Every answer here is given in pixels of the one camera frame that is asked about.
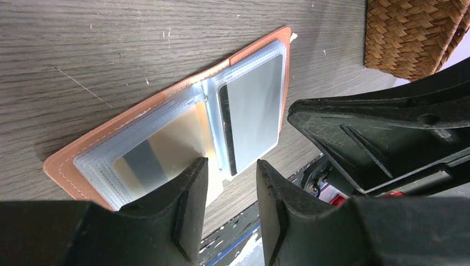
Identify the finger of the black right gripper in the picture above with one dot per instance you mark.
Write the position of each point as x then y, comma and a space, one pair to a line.
382, 140

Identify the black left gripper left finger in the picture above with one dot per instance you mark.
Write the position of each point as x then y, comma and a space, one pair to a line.
163, 227

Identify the yellow credit card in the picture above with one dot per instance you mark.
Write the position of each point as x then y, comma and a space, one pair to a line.
166, 153

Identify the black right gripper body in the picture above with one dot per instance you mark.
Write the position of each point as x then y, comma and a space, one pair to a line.
321, 173

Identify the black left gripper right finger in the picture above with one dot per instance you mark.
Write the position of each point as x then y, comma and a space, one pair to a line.
299, 229

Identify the woven wicker divided basket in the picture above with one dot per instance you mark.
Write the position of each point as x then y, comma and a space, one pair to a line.
413, 39

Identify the silver grey credit card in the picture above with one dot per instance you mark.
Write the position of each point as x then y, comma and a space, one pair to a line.
250, 108

